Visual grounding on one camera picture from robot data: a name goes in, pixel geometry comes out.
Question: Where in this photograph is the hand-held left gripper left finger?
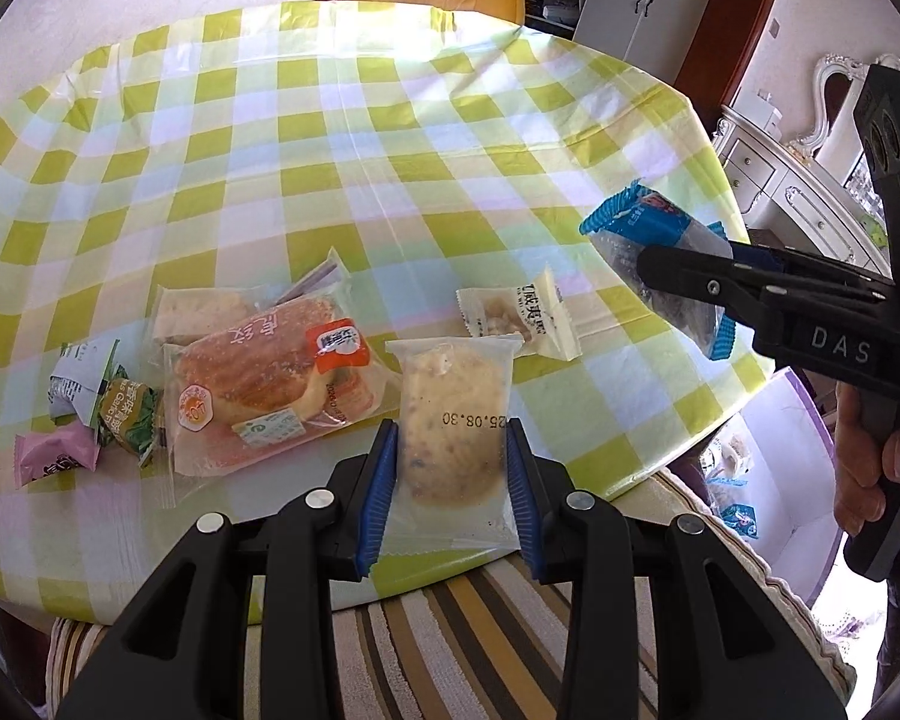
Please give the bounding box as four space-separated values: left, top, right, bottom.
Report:
56 420 402 720

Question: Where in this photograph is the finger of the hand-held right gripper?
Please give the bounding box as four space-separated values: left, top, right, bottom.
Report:
636 242 895 317
727 238 891 290

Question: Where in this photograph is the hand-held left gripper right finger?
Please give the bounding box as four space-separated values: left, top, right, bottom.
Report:
502 416 848 720

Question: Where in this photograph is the blue packet with dark cake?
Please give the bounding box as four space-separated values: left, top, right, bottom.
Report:
579 181 736 361

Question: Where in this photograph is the clear speckled bread packet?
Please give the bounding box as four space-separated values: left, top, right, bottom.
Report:
385 336 524 552

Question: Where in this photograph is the cream nougat packet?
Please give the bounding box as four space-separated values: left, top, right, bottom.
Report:
456 264 582 361

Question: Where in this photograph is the white packet with window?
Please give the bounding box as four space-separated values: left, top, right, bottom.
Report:
709 435 751 488

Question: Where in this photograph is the orange floss bread packet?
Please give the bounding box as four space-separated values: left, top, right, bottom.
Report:
161 292 402 507

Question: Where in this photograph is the blue packet with pink face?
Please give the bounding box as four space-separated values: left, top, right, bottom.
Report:
720 502 758 541

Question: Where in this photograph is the purple cardboard box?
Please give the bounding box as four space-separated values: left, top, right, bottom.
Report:
664 367 845 608

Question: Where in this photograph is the clear pale cracker packet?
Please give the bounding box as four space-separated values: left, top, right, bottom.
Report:
152 246 348 346

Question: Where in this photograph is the green pea packet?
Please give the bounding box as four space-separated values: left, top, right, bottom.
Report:
97 364 167 466

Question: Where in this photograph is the small white green packet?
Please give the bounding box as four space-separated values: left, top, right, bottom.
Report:
49 340 121 421

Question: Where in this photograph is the small pink packet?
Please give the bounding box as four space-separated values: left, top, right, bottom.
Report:
13 422 102 491

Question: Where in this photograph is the person's right hand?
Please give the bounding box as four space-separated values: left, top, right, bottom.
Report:
832 382 900 541

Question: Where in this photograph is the white ornate dresser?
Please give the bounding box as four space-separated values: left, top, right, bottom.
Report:
716 52 900 278

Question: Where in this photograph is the striped seat cushion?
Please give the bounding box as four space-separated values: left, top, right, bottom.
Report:
45 465 856 720

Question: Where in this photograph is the white cabinet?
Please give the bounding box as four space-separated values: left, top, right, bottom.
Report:
574 0 728 68

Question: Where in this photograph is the yellow checked tablecloth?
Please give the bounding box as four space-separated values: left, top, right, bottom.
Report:
0 0 777 627

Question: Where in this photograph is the brown wooden door frame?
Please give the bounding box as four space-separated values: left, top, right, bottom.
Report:
675 0 792 110

